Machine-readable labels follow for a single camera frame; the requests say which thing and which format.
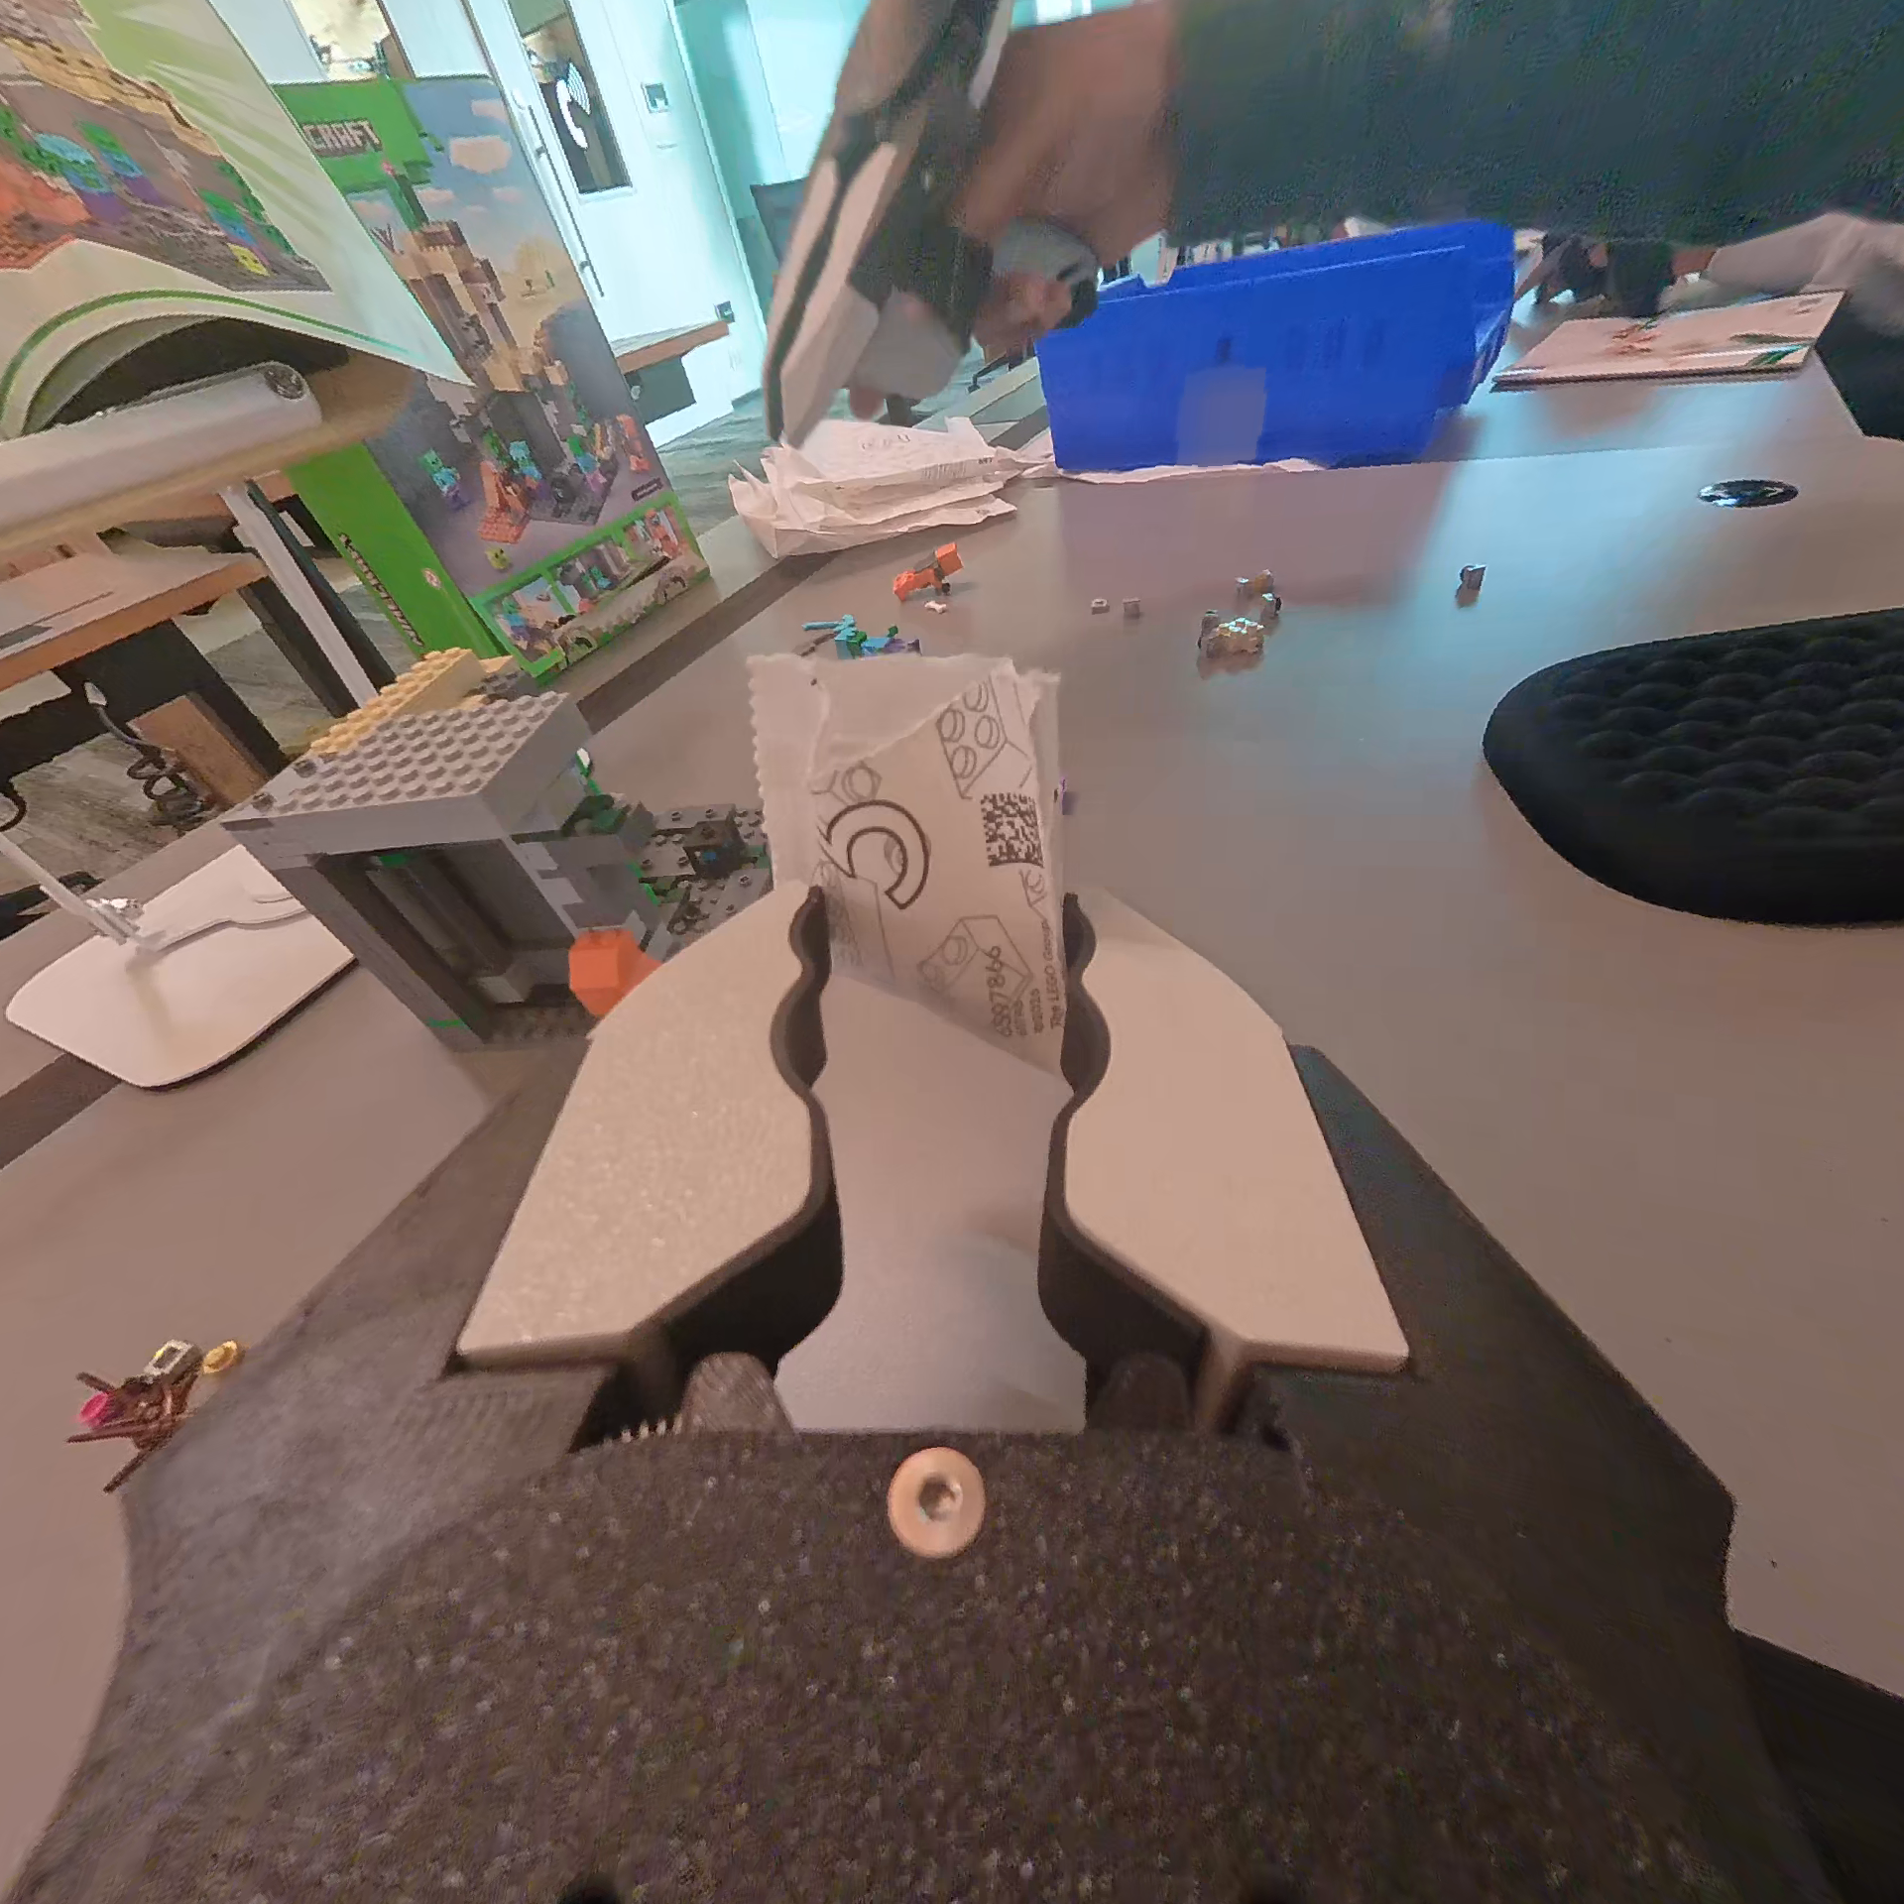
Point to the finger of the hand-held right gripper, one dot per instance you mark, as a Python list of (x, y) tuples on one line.
[(930, 76), (826, 298)]

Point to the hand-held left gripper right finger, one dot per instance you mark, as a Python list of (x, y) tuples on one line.
[(1233, 1190)]

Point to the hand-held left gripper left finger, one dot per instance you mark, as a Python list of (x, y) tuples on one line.
[(640, 1190)]

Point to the orange block toy creature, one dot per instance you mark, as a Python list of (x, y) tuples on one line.
[(930, 576)]

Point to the small light brown toy piece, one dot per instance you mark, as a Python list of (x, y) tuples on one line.
[(1258, 593)]

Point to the tan toy block assembly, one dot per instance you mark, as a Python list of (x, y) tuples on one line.
[(1232, 638)]

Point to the small white printed bag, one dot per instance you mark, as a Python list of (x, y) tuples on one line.
[(907, 833)]

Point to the person's right forearm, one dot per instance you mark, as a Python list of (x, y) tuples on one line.
[(1487, 106)]

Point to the grey desk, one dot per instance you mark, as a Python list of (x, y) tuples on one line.
[(1338, 923)]

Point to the pile of white paper bags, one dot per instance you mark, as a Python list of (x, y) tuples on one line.
[(878, 476)]

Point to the wooden table black legs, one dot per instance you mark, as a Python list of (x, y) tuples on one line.
[(669, 350)]

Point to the zombie toy figure teal helmet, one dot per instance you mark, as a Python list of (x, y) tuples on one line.
[(861, 641)]

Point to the green toy box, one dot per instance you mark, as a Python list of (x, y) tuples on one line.
[(507, 373)]

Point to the blue plastic bin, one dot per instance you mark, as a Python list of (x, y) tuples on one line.
[(1266, 343)]

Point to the grey toy brick building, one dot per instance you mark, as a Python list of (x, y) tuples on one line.
[(432, 804)]

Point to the small grey cube piece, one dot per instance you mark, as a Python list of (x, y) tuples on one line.
[(171, 1356)]

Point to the brown twig toy piece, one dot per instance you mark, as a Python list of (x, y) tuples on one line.
[(135, 1412)]

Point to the instruction booklet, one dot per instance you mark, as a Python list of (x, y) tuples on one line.
[(148, 194)]

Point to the thin paper booklet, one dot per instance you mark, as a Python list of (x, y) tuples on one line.
[(1667, 343)]

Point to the wooden side table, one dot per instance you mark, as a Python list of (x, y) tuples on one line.
[(104, 595)]

